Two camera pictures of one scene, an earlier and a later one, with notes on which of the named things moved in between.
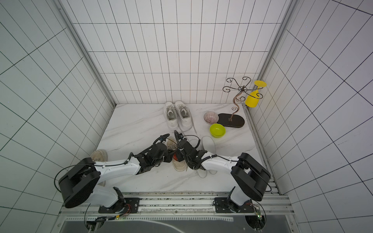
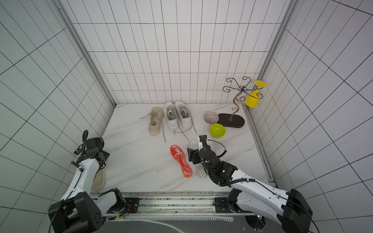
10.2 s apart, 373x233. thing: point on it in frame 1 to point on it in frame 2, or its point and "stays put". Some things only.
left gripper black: (169, 157) to (106, 156)
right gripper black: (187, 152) to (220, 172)
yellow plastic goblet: (252, 99) stays put
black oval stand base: (230, 120) stays put
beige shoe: (180, 166) to (156, 121)
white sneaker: (171, 114) stays put
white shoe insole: (202, 174) stays put
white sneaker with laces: (184, 115) stays put
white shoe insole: (208, 144) stays put
